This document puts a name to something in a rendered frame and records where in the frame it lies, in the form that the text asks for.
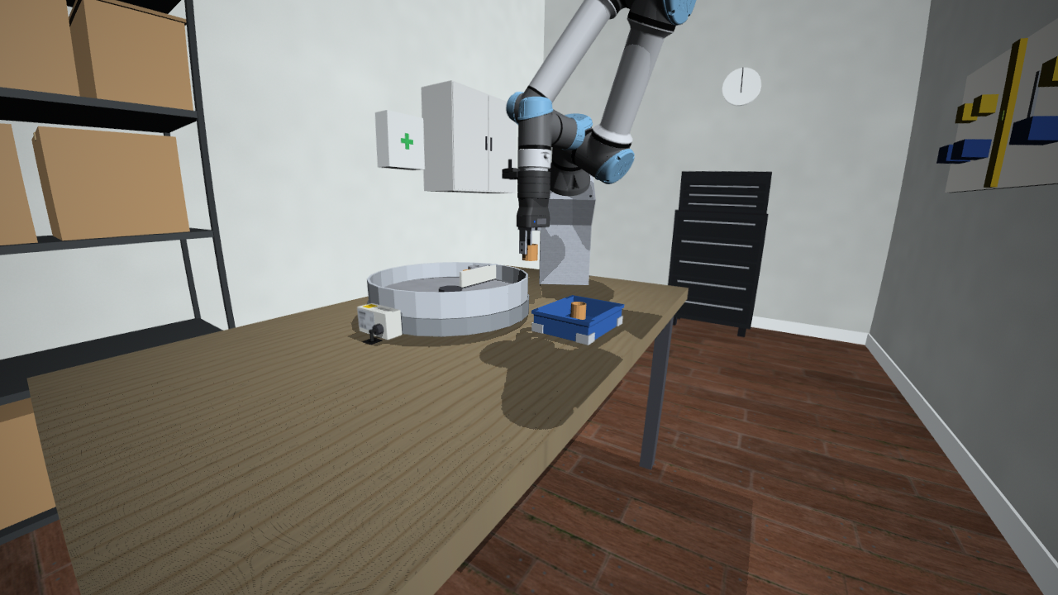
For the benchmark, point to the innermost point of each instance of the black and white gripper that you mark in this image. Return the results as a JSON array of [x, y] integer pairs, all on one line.
[[533, 192]]

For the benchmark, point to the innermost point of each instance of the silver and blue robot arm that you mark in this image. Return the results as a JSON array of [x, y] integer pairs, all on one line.
[[604, 154]]

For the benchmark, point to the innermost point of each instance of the blue crate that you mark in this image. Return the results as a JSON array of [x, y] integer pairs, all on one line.
[[554, 319]]

